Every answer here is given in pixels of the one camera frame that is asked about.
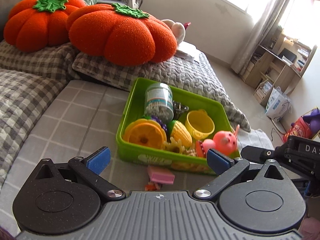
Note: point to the red snack bag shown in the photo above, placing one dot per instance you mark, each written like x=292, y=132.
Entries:
x=299, y=128

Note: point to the clear cotton swab jar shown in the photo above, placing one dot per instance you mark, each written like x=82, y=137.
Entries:
x=159, y=102

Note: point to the white plush bunny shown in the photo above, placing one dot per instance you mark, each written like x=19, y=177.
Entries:
x=177, y=29

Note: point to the grey quilted blanket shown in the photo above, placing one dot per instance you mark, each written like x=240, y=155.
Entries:
x=197, y=77

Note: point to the near orange pumpkin cushion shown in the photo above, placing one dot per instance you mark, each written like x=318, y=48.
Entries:
x=124, y=36

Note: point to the yellow toy corn cob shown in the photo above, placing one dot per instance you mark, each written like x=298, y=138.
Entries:
x=178, y=131

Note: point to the wooden desk shelf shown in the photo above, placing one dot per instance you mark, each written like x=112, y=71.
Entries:
x=277, y=62

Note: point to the black binder clip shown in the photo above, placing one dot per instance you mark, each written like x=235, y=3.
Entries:
x=179, y=109

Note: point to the far orange pumpkin cushion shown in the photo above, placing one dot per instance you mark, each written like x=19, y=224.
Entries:
x=36, y=24

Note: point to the pink pig toy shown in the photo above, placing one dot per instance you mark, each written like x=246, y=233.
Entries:
x=223, y=141

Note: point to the red plastic object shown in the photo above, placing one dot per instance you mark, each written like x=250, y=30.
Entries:
x=186, y=25

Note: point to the purple toy grapes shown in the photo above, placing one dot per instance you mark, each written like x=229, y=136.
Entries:
x=160, y=122

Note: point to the green plastic bin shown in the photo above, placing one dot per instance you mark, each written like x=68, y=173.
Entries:
x=188, y=161

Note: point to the grey window curtain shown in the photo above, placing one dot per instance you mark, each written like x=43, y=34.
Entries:
x=269, y=19

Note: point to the white paper bag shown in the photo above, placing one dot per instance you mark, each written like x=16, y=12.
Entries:
x=278, y=105

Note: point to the plaid checkered pillow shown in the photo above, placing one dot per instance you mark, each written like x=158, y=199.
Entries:
x=29, y=84

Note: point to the orange ridged wheel toy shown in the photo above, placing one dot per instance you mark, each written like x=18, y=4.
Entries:
x=145, y=132

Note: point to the red toy piece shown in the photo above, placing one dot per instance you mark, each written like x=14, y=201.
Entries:
x=199, y=149

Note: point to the pink eraser block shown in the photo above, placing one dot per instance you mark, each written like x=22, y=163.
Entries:
x=160, y=175

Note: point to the purple plush toy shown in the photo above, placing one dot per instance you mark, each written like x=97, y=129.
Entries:
x=313, y=120

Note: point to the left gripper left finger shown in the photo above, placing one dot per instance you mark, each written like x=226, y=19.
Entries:
x=88, y=172

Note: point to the yellow toy cup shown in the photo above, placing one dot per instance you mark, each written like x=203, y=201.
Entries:
x=199, y=124

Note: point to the orange pumpkin cushion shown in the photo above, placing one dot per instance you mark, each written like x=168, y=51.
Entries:
x=36, y=24
x=124, y=36

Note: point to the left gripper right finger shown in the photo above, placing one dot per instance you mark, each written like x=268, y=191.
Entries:
x=229, y=172

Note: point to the amber translucent gear toy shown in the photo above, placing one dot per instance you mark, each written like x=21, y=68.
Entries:
x=174, y=146

